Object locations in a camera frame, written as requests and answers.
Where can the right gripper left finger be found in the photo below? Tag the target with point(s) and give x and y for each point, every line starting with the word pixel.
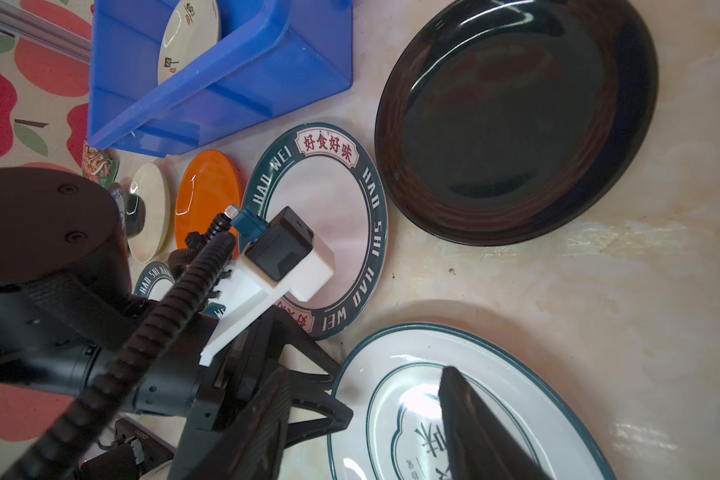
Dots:
pixel 252 447

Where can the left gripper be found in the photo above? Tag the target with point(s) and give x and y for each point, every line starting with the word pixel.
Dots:
pixel 274 340

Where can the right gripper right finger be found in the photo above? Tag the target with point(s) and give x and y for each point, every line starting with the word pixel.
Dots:
pixel 478 445

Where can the white plate green cloud outline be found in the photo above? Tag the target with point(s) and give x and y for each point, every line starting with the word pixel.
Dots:
pixel 390 381

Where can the green-rim hao wei plate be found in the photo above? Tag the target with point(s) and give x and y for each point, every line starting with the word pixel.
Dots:
pixel 327 177
pixel 154 281

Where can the black plate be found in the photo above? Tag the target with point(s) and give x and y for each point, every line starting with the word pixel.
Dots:
pixel 504 120

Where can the cream patterned small plate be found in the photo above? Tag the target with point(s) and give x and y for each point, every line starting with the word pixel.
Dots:
pixel 193 28

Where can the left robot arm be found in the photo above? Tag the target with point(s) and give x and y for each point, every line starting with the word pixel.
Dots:
pixel 69 324

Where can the blue plastic bin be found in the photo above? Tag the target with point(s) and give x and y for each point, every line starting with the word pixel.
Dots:
pixel 273 57

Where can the orange plate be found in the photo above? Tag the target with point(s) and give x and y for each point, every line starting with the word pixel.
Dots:
pixel 209 185

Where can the plain cream plate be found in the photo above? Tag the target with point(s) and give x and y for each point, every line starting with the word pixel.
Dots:
pixel 148 212

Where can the orange noodle snack packet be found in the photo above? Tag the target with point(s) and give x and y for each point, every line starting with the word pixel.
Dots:
pixel 98 166

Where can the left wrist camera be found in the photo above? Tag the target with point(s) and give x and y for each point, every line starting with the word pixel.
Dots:
pixel 284 257

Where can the left aluminium frame post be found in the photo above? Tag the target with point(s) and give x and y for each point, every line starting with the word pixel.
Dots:
pixel 33 28

